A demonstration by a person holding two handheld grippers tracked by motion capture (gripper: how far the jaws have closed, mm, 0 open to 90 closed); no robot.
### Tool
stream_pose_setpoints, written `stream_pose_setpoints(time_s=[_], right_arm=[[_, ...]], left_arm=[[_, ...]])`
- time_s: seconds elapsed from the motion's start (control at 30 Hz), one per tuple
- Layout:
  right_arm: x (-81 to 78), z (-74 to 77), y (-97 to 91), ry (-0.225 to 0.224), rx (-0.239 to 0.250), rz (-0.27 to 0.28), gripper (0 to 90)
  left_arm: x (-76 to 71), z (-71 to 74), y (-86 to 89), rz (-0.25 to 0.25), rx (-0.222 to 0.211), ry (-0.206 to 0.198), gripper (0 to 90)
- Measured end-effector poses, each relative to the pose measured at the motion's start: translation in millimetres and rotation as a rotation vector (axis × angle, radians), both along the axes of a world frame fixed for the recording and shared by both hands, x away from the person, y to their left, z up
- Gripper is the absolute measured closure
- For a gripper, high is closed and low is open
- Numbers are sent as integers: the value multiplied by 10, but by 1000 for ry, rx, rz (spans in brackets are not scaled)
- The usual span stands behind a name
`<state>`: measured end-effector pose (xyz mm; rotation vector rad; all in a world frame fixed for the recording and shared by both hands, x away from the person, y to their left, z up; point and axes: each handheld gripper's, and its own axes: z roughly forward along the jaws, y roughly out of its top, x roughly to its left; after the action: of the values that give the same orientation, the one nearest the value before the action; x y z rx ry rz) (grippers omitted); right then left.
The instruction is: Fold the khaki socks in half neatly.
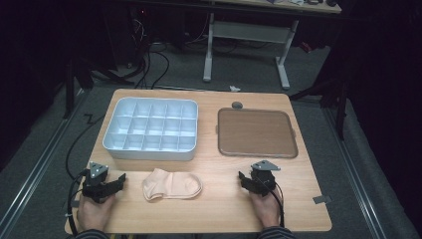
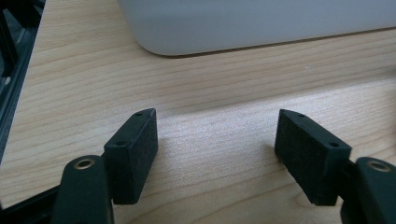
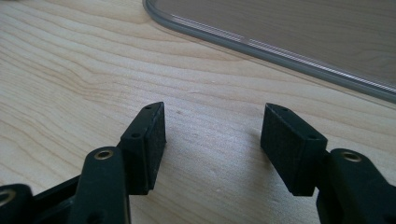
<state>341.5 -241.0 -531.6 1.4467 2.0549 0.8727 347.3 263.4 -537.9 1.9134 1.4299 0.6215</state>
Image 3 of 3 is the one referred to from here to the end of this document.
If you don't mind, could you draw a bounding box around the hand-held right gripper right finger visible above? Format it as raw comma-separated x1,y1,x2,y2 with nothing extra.
261,103,396,224

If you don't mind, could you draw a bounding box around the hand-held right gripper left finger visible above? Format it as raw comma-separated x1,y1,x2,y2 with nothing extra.
68,102,167,224

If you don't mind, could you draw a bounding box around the clear plastic tray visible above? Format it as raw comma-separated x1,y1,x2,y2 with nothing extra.
142,0,396,105

